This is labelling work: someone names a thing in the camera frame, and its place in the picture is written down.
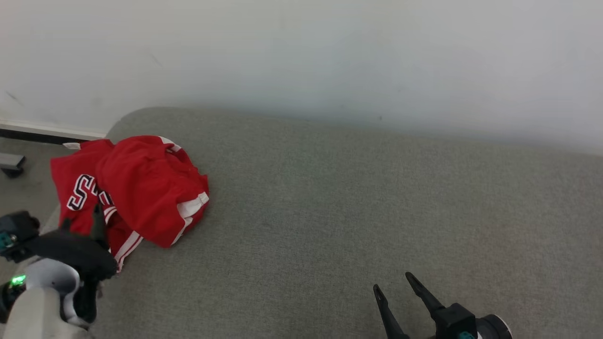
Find black and white baseboard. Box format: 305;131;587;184
0;120;107;145

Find red basketball jersey with lettering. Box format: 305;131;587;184
50;139;144;274

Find red shorts with white trim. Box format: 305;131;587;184
94;136;210;248

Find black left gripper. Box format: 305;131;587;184
27;202;118;281

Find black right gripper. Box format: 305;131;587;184
373;272;478;339

